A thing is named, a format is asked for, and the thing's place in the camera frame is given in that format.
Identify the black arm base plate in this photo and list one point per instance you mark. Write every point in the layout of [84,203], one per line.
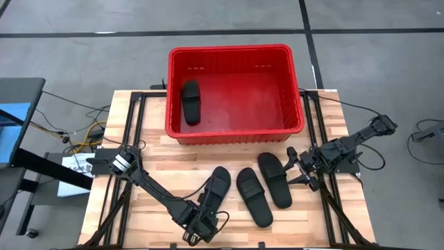
[350,168]
[104,170]

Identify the black aluminium rig frame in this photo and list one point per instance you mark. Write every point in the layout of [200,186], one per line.
[136,95]

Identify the grey metal stand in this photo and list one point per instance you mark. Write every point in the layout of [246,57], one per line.
[433,133]

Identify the black caster wheel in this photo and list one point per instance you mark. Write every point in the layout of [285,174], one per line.
[32,233]

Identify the grey desk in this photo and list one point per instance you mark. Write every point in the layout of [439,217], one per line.
[21,88]

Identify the white printed box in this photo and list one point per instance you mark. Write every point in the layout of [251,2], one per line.
[74,187]

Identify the red plastic bin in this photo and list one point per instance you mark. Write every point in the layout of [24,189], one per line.
[243,104]

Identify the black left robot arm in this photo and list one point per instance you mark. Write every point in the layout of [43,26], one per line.
[152,187]

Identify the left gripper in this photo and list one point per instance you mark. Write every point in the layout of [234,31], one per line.
[201,225]

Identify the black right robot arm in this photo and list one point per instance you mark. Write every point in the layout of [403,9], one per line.
[360,135]

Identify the black desk beam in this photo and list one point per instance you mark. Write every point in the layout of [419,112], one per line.
[52,170]

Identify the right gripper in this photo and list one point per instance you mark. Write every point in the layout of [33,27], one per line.
[312,162]

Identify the black rubber slide sandal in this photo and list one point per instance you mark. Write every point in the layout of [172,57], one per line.
[191,104]
[223,175]
[275,180]
[255,199]

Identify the dark grey panel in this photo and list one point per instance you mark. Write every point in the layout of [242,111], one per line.
[8,194]

